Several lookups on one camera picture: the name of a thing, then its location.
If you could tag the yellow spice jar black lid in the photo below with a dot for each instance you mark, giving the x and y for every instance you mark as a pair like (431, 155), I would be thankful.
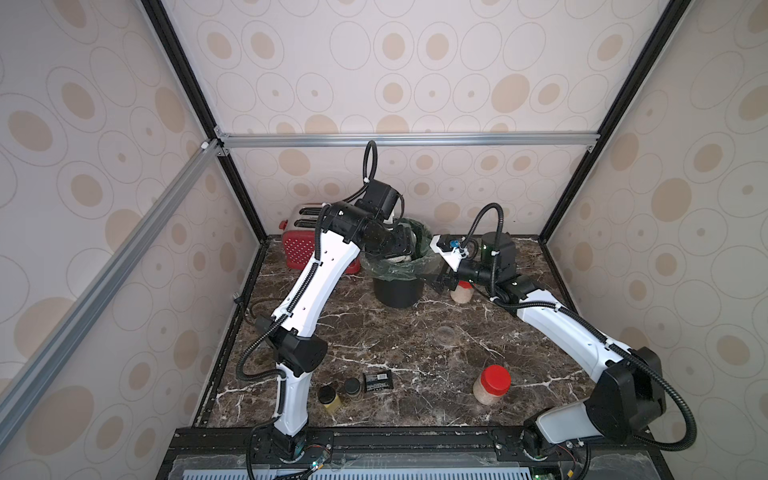
(329, 398)

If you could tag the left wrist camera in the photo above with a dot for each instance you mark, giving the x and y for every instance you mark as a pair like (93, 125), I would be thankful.
(379, 200)

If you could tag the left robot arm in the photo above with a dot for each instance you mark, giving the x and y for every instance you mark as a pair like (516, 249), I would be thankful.
(289, 349)

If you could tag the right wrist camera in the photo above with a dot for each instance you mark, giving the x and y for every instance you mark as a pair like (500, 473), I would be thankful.
(502, 257)

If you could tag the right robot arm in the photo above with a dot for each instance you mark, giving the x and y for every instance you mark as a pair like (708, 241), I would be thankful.
(630, 391)

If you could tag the horizontal aluminium rail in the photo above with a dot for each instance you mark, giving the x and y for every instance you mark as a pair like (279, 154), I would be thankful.
(228, 141)

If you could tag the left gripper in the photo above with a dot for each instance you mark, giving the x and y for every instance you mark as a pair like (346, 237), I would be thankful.
(404, 240)

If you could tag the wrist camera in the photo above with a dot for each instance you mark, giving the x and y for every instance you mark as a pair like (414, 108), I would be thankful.
(502, 257)
(379, 200)

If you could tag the clear oatmeal jar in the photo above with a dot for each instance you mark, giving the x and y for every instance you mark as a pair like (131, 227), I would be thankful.
(402, 257)

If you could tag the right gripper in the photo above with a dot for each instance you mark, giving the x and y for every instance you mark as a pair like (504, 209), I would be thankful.
(450, 276)

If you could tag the black trash bin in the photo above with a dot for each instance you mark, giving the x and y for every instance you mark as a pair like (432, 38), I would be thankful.
(399, 294)

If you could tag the clear jar lid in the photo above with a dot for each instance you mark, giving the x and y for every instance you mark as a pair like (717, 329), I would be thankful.
(446, 337)

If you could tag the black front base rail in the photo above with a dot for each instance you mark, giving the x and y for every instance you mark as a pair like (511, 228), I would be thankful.
(402, 453)

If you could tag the left diagonal aluminium rail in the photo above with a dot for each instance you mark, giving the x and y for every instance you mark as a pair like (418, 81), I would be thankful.
(44, 366)

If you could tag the right black frame post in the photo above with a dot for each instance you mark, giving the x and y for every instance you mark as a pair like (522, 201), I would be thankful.
(648, 56)

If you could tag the red-lid oatmeal jar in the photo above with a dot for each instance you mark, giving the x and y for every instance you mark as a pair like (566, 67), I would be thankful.
(462, 293)
(491, 385)

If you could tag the black frame post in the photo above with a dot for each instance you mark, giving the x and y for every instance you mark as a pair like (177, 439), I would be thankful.
(160, 21)
(648, 56)

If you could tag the small black box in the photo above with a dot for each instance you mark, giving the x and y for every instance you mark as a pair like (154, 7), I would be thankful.
(378, 381)

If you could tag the red toaster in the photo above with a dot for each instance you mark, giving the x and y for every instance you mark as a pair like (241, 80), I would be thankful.
(298, 235)

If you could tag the left black frame post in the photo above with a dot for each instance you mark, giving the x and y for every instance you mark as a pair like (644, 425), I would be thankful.
(160, 21)

